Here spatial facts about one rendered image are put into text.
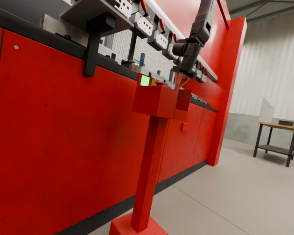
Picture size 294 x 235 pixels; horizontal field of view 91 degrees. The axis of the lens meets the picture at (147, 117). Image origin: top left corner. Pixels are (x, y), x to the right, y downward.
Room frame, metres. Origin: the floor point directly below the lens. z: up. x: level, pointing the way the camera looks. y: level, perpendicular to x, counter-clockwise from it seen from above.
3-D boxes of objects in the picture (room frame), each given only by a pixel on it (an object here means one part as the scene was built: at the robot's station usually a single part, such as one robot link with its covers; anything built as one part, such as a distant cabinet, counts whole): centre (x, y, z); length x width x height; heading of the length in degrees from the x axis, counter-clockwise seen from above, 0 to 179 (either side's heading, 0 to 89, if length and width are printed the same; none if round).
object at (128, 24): (0.60, 0.27, 1.00); 0.26 x 0.18 x 0.01; 51
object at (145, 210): (0.67, -0.06, 0.39); 0.06 x 0.06 x 0.54; 41
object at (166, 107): (0.67, -0.06, 0.75); 0.20 x 0.16 x 0.18; 131
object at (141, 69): (1.67, -0.41, 0.92); 1.68 x 0.06 x 0.10; 141
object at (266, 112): (3.92, -3.66, 0.75); 1.80 x 0.75 x 1.50; 132
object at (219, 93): (2.57, -0.91, 1.15); 0.85 x 0.25 x 2.30; 51
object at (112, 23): (0.57, 0.24, 0.88); 0.14 x 0.04 x 0.22; 51
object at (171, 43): (1.29, -0.10, 1.26); 0.15 x 0.09 x 0.17; 141
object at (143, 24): (0.98, 0.15, 1.26); 0.15 x 0.09 x 0.17; 141
